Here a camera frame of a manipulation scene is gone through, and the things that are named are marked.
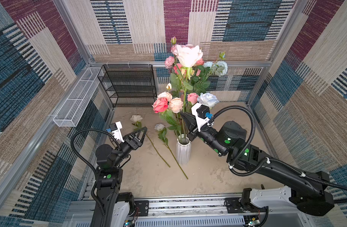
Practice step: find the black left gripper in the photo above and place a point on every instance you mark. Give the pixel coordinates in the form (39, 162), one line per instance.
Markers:
(131, 140)

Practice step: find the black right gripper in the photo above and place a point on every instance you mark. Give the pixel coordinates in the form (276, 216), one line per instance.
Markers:
(190, 124)

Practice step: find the cream white rose stem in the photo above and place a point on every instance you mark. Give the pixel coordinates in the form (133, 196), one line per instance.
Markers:
(136, 119)

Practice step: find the white ribbed ceramic vase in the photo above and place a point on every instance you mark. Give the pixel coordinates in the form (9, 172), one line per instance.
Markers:
(183, 149)

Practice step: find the pale blue rose stem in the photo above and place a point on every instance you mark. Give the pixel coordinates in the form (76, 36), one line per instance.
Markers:
(207, 99)

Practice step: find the coral pink rose stem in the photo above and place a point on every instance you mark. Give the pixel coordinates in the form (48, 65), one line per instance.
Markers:
(168, 111)

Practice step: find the magenta rose stem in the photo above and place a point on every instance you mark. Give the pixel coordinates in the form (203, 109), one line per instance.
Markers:
(177, 68)

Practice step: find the pink rose stem with bud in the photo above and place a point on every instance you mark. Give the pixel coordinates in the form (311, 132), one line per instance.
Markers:
(199, 62)

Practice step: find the eucalyptus and pale flower stem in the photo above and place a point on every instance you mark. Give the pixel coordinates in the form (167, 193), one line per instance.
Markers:
(217, 68)

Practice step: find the pink carnation stem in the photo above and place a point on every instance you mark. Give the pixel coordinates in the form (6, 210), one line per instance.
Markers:
(169, 62)

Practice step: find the large blush rose stem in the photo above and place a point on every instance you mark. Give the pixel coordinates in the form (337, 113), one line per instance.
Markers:
(188, 55)

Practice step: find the cream double rose stem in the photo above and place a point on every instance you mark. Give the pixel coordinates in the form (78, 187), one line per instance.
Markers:
(171, 94)

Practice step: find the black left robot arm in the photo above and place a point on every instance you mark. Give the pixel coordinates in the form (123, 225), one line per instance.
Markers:
(114, 207)

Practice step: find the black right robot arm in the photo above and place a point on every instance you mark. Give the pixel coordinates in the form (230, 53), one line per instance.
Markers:
(307, 196)

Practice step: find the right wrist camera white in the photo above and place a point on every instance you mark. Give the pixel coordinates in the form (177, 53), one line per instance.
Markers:
(202, 114)

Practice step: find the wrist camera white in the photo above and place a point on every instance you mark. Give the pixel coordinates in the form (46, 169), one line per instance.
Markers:
(114, 132)
(202, 114)

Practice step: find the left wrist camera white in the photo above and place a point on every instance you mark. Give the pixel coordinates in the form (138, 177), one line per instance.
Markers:
(114, 132)

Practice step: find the black wire mesh shelf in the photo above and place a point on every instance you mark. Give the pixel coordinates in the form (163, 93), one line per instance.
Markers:
(129, 85)

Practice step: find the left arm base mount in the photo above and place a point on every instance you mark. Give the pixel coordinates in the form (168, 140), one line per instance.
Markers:
(137, 208)

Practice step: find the white wire mesh tray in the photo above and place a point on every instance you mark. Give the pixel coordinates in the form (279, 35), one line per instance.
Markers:
(75, 105)

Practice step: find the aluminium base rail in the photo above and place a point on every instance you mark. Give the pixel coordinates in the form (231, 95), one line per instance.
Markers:
(210, 210)

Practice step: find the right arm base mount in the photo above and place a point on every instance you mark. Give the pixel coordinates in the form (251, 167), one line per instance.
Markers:
(242, 204)

